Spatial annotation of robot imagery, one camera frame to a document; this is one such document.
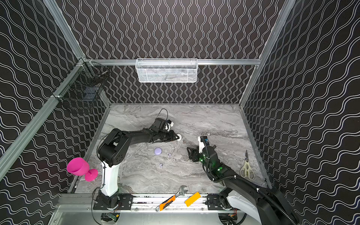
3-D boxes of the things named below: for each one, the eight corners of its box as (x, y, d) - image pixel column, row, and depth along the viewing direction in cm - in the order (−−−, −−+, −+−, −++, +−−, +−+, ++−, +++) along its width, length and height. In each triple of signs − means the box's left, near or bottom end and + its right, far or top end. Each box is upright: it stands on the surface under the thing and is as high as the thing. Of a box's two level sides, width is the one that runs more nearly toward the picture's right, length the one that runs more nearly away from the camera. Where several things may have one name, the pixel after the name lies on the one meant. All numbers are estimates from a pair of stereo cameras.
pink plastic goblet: (82, 182, 83) (63, 171, 70) (87, 169, 88) (71, 157, 75) (97, 181, 83) (80, 171, 70) (101, 169, 88) (87, 157, 75)
